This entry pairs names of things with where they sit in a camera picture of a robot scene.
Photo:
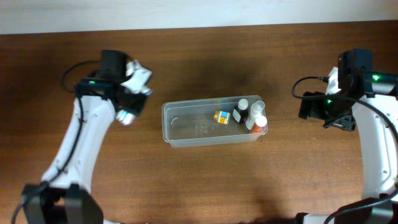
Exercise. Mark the orange tube white cap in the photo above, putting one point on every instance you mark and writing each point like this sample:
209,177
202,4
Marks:
259,124

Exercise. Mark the dark bottle white cap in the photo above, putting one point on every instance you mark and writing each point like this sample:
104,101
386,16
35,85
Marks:
240,112

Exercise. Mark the white red medicine box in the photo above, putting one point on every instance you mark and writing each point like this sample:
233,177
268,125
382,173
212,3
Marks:
124,117

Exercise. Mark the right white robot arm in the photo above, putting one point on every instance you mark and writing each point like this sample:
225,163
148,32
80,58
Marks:
366,101

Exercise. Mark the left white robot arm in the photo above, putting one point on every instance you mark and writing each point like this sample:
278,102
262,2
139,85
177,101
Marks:
64,192

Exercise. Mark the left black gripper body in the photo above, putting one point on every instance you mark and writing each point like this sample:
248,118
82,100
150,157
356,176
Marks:
134,101

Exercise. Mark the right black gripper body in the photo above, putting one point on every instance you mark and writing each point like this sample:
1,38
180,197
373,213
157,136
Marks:
342,121

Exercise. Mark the clear plastic container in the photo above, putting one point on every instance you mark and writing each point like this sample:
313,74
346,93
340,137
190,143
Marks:
192,123

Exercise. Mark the white spray bottle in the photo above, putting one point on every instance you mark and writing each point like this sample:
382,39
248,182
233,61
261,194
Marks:
255,110

